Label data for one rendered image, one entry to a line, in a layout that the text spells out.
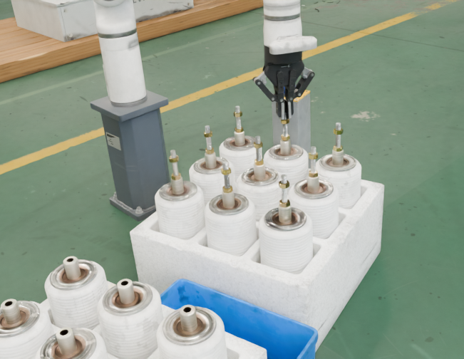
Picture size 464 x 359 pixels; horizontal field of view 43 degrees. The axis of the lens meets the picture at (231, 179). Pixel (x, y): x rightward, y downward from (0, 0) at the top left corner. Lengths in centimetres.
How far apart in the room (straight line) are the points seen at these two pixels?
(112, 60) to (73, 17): 163
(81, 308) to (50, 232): 65
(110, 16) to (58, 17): 160
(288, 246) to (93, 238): 65
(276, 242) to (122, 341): 31
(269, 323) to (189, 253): 20
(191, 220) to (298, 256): 23
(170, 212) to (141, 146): 39
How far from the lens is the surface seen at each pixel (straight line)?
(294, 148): 130
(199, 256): 111
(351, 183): 122
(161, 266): 119
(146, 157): 152
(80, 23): 309
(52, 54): 295
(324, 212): 112
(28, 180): 190
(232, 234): 109
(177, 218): 114
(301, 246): 104
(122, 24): 143
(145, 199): 157
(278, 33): 115
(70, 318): 99
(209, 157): 123
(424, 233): 149
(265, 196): 116
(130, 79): 146
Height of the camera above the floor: 83
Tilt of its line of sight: 29 degrees down
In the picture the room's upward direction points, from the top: 5 degrees counter-clockwise
